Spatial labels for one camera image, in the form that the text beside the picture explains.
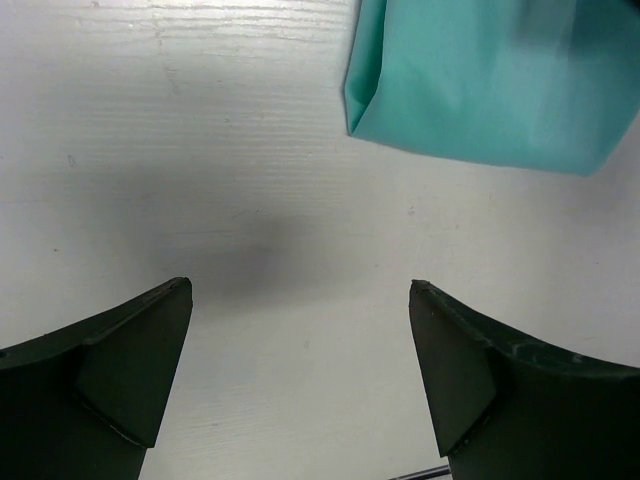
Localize teal t shirt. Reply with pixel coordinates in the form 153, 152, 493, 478
344, 0, 639, 174

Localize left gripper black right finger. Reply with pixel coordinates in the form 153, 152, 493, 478
409, 280, 639, 479

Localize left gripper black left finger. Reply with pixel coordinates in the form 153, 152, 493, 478
1, 277, 193, 479

